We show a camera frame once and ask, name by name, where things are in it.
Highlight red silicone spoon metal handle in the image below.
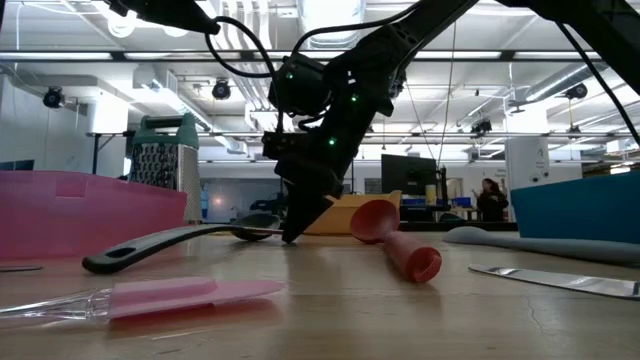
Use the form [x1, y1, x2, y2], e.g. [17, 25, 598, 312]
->
[349, 198, 444, 285]

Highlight person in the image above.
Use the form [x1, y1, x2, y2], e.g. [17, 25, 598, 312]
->
[473, 177, 511, 223]

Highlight teal plastic bin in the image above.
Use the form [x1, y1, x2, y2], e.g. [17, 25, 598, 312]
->
[509, 170, 640, 247]

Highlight black table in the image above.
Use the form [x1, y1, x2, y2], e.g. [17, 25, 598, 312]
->
[85, 131, 137, 182]

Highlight pink translucent plastic bin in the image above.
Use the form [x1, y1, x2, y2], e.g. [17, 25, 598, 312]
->
[0, 169, 189, 262]

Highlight grey-blue silicone spoon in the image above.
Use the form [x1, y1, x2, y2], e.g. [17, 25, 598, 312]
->
[441, 225, 640, 267]

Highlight green-topped metal box grater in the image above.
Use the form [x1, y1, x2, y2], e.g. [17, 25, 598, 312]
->
[128, 112, 204, 225]

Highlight black crossbar with light strips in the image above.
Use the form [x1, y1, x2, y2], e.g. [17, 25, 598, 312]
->
[0, 49, 640, 63]

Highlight white pillar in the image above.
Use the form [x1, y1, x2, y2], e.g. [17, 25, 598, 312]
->
[504, 136, 552, 223]

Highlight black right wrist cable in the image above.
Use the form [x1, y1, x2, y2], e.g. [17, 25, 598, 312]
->
[203, 15, 284, 132]

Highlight silver ventilation duct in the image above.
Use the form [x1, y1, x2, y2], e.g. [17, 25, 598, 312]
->
[295, 0, 369, 51]

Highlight orange plastic bin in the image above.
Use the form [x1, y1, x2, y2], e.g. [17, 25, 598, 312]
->
[302, 189, 403, 237]

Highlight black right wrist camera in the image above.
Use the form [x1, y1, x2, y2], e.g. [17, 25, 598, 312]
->
[261, 130, 302, 162]

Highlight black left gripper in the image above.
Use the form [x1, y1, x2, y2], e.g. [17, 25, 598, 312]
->
[102, 0, 222, 36]

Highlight black ceiling camera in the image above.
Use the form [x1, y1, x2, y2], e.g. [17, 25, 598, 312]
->
[42, 85, 66, 110]
[564, 82, 590, 100]
[211, 78, 232, 101]
[469, 117, 494, 136]

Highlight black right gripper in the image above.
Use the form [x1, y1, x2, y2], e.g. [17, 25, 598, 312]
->
[274, 107, 374, 245]

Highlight black aluminium table frame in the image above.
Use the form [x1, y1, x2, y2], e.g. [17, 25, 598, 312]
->
[202, 221, 519, 233]

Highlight black solid serving spoon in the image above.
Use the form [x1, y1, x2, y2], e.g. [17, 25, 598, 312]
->
[81, 213, 283, 276]

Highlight black computer monitor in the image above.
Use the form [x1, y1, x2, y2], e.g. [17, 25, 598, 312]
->
[380, 153, 439, 207]

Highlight small pink silicone spatula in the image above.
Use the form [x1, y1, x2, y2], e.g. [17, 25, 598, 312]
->
[0, 276, 287, 322]

